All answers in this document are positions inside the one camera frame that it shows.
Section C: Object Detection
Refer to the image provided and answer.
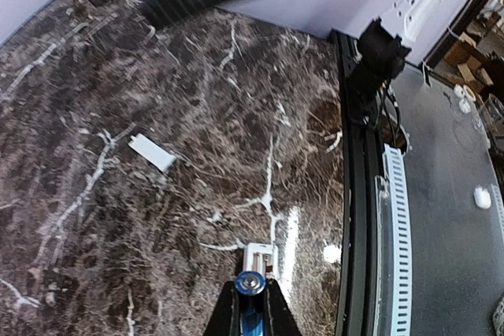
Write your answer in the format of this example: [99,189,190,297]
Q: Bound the white battery cover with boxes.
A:
[128,134,176,172]

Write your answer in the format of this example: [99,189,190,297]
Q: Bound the white remote control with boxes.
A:
[243,243,279,279]

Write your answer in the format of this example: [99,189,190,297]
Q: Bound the black front rail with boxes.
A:
[329,30,386,335]

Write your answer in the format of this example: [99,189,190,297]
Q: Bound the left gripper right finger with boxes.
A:
[262,279,302,336]

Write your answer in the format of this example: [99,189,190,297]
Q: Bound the white slotted cable duct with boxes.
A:
[384,144,413,335]

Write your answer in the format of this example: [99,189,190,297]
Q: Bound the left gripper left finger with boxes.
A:
[203,281,241,336]

